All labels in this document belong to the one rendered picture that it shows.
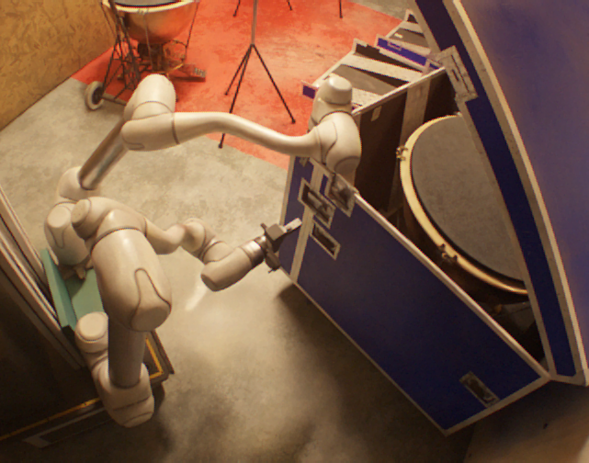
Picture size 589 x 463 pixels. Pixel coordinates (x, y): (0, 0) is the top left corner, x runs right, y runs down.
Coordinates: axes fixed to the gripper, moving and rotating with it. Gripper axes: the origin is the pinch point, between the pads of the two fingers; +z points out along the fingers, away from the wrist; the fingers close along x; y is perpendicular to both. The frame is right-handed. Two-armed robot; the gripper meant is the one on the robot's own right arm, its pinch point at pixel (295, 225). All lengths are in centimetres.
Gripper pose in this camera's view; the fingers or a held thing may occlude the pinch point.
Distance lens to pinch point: 162.0
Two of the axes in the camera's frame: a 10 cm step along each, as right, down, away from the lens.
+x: -1.9, 5.1, 8.4
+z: 7.4, -4.8, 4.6
